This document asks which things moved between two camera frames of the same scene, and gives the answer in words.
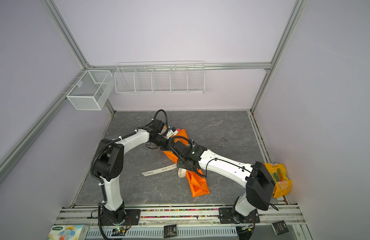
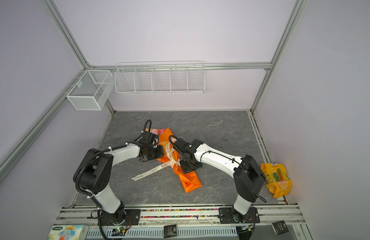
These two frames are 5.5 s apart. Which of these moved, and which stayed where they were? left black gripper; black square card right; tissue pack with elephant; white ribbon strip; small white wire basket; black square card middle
Moved: left black gripper; white ribbon strip
Stayed: black square card middle; tissue pack with elephant; small white wire basket; black square card right
